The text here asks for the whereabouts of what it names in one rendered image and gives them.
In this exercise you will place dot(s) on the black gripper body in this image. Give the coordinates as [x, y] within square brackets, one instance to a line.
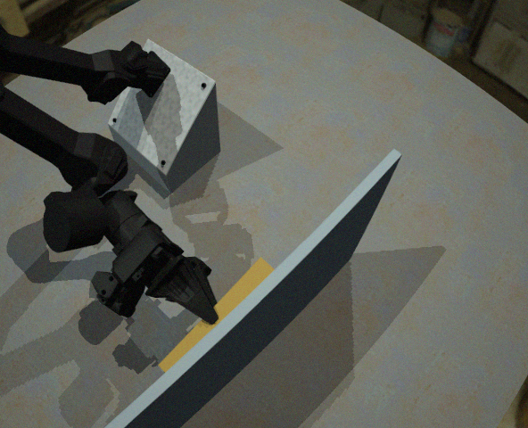
[141, 245]

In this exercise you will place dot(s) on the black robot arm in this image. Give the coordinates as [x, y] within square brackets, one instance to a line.
[90, 163]

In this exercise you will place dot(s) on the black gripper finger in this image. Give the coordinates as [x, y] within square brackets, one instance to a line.
[180, 283]
[200, 271]

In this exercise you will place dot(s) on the dark grey flat panel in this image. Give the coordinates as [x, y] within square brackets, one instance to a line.
[264, 313]

